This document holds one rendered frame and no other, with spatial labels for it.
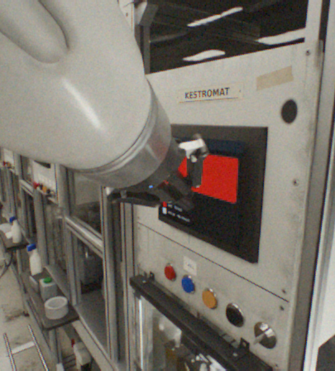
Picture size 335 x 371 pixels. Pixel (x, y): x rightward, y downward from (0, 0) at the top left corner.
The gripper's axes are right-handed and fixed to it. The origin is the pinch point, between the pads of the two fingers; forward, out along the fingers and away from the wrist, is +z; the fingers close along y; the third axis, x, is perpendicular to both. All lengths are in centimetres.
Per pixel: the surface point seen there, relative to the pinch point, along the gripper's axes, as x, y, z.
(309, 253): 14.6, -12.2, 1.0
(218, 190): 1.0, -5.2, 2.6
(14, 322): -27, 205, 190
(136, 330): 15, 33, 44
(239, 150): -1.6, -10.4, -2.3
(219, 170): -1.5, -6.8, 1.1
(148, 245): -1.1, 15.3, 25.0
